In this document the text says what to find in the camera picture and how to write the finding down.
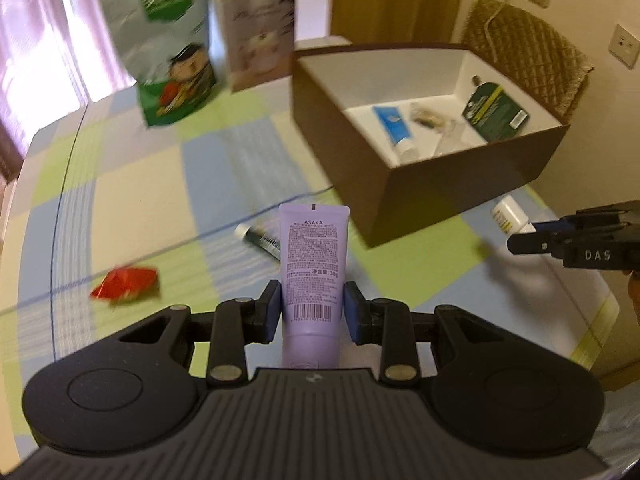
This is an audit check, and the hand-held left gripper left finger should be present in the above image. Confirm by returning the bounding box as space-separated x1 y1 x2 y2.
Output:
119 279 282 387

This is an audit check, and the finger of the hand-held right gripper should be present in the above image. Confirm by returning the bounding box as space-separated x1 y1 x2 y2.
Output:
507 234 566 257
534 214 582 235

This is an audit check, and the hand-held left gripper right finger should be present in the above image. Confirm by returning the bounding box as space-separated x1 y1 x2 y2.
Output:
344 281 501 387

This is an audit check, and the small white bottle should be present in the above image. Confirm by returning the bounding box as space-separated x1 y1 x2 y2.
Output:
491 196 536 235

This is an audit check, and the purple cream tube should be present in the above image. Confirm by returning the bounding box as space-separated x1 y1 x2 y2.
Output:
279 203 351 368

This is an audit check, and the brown storage box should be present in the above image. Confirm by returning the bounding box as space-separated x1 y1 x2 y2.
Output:
291 42 572 250

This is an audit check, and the green lip salve card package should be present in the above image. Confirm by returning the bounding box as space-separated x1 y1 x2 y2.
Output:
461 82 530 142

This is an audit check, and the clear bag of floss picks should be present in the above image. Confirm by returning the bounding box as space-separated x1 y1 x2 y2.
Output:
432 120 476 157

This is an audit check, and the brown fabric scrunchie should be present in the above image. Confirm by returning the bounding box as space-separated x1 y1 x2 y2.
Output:
410 102 451 133

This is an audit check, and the checked cloth covered desktop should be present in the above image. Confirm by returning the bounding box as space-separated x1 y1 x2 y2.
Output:
0 37 623 466

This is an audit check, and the person's right hand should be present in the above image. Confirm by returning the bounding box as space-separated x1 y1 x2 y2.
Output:
626 271 640 317

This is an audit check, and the green lip balm tube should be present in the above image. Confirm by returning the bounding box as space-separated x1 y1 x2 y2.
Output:
235 224 283 262

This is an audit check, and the red foil wrapper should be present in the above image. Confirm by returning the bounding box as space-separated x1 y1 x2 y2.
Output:
90 267 161 305

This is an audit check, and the quilted cushion chair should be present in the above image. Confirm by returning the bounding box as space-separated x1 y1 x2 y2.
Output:
460 0 596 123

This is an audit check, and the blue cream tube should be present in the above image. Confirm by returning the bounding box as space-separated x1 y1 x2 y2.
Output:
372 105 418 161

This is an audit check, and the green cartoon snack bag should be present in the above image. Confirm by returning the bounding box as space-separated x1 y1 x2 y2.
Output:
95 0 218 128

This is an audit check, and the wooden door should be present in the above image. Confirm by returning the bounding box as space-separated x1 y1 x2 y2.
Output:
331 0 471 46

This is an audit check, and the white product carton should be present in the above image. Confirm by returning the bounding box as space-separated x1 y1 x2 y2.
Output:
207 0 298 92

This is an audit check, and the pink curtain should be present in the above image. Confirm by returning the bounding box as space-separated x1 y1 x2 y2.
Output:
0 0 141 171

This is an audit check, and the single wall socket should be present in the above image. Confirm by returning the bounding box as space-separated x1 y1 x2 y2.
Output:
607 24 640 68

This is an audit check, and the white power cable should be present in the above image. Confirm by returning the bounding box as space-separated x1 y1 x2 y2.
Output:
482 0 516 43

